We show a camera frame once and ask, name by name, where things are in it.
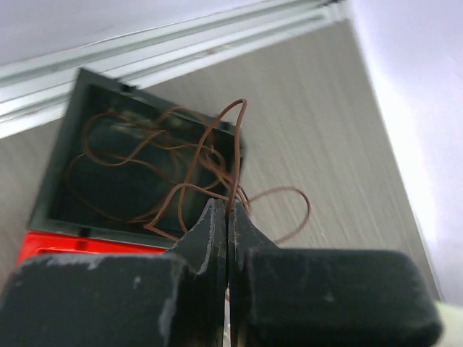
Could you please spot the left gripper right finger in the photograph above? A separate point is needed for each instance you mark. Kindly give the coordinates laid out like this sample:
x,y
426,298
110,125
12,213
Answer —
x,y
324,297

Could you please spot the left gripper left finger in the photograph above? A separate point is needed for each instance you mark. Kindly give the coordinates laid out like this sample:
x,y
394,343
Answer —
x,y
171,299

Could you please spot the black plastic bin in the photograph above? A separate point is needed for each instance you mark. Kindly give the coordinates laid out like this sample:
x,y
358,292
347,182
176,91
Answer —
x,y
130,167

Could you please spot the red plastic bin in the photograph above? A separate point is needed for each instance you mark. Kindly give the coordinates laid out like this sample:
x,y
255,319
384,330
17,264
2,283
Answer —
x,y
39,243

